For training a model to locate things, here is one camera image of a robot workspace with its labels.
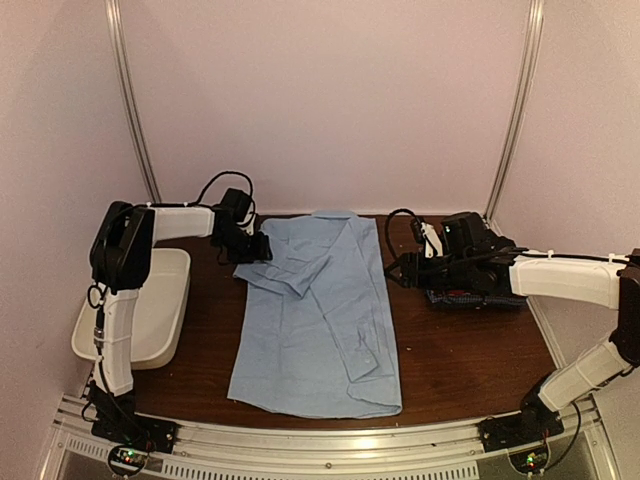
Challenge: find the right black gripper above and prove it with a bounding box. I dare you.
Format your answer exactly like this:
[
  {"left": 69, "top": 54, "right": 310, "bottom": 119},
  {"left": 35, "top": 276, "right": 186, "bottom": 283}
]
[{"left": 384, "top": 253, "right": 473, "bottom": 290}]

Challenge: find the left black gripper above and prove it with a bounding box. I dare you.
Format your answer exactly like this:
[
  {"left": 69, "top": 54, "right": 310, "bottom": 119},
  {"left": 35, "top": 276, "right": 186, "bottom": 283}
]
[{"left": 216, "top": 227, "right": 273, "bottom": 264}]

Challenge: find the light blue long sleeve shirt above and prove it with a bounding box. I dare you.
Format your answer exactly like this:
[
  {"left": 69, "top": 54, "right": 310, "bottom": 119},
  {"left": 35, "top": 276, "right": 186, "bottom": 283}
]
[{"left": 227, "top": 212, "right": 403, "bottom": 419}]

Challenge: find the white plastic tub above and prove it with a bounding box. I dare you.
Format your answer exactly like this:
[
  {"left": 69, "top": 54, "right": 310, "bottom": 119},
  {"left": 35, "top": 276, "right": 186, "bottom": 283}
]
[{"left": 70, "top": 248, "right": 192, "bottom": 371}]

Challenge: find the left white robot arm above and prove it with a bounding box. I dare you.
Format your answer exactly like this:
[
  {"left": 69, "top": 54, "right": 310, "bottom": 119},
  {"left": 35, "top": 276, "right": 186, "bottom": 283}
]
[{"left": 87, "top": 188, "right": 273, "bottom": 397}]

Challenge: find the folded blue checked shirt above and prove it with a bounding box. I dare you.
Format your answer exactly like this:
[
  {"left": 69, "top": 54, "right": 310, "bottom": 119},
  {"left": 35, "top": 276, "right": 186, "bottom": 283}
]
[{"left": 426, "top": 290, "right": 527, "bottom": 310}]

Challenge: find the right circuit board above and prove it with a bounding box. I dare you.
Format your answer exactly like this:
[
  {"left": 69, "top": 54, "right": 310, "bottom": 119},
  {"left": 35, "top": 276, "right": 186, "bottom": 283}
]
[{"left": 508, "top": 446, "right": 550, "bottom": 476}]

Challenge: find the circuit board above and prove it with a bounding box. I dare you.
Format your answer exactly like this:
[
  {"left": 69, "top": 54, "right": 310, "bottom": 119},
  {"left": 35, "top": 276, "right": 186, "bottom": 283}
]
[
  {"left": 508, "top": 446, "right": 550, "bottom": 476},
  {"left": 106, "top": 445, "right": 150, "bottom": 476}
]

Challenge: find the left circuit board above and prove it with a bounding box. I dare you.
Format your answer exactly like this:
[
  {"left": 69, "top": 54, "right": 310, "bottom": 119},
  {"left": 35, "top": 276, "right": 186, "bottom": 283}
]
[{"left": 106, "top": 445, "right": 150, "bottom": 476}]

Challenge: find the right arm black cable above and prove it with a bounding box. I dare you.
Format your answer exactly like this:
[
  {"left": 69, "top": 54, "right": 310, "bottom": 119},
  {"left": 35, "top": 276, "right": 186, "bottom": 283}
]
[{"left": 384, "top": 208, "right": 421, "bottom": 261}]

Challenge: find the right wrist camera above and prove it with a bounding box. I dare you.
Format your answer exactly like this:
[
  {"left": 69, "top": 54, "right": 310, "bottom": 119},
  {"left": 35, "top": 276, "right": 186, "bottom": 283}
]
[{"left": 411, "top": 217, "right": 444, "bottom": 259}]

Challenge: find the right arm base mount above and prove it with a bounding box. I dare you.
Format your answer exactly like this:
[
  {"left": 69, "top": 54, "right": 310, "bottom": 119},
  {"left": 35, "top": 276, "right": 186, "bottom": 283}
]
[{"left": 478, "top": 400, "right": 564, "bottom": 452}]

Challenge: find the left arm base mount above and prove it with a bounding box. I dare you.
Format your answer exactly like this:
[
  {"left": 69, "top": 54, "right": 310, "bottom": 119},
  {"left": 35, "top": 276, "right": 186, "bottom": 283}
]
[{"left": 91, "top": 392, "right": 178, "bottom": 454}]

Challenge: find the left aluminium frame post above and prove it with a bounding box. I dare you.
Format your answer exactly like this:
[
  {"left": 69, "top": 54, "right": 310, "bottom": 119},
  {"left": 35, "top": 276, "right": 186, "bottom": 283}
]
[{"left": 104, "top": 0, "right": 161, "bottom": 203}]

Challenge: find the aluminium frame post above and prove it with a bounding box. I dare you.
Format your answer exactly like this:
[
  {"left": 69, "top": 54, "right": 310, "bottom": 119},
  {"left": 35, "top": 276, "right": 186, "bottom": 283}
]
[
  {"left": 484, "top": 0, "right": 545, "bottom": 224},
  {"left": 104, "top": 0, "right": 161, "bottom": 203}
]

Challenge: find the right aluminium frame post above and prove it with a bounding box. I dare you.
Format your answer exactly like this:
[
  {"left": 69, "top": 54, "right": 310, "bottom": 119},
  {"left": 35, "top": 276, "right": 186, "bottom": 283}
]
[{"left": 484, "top": 0, "right": 545, "bottom": 224}]

